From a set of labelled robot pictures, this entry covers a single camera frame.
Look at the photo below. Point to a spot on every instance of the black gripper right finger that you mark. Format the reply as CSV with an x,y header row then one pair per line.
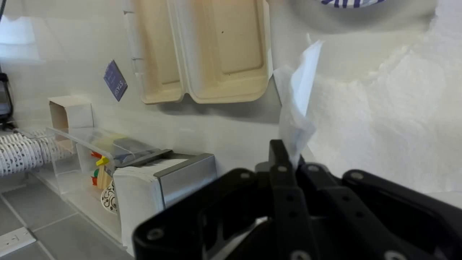
x,y
376,217

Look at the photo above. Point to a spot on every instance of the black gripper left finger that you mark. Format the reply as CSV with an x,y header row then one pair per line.
x,y
283,212

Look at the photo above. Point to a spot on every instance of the white napkin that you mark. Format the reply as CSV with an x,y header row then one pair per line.
x,y
301,82

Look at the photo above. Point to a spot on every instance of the beige takeaway clamshell container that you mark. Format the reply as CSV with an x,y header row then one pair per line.
x,y
226,48

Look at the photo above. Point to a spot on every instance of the white napkin box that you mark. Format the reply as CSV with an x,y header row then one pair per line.
x,y
182,176

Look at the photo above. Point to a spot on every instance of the patterned white packet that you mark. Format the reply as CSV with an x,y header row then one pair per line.
x,y
109,199

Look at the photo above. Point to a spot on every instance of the yellow packet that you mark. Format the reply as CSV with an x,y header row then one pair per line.
x,y
101,161

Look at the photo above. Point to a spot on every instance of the blue patterned paper plate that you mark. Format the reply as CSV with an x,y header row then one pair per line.
x,y
361,17

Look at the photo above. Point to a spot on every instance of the purple card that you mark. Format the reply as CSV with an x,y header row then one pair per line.
x,y
116,80

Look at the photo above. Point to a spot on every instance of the clear acrylic organizer tray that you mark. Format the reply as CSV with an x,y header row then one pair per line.
x,y
73,164

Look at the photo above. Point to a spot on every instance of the small cardboard box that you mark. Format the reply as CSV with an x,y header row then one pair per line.
x,y
80,113

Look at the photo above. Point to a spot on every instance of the patterned paper cup stack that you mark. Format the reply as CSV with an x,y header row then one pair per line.
x,y
19,152

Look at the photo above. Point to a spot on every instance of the black appliance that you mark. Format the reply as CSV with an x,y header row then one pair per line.
x,y
5,102

